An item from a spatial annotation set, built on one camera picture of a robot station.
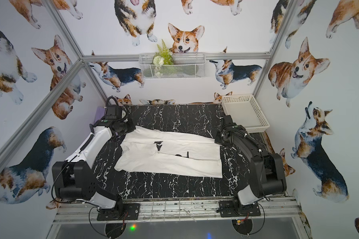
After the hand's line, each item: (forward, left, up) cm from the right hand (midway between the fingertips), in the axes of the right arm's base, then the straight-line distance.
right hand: (218, 139), depth 89 cm
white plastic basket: (+32, -25, -10) cm, 42 cm away
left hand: (+6, +48, +9) cm, 49 cm away
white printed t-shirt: (-3, +42, -8) cm, 43 cm away
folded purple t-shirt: (+25, +83, -3) cm, 87 cm away
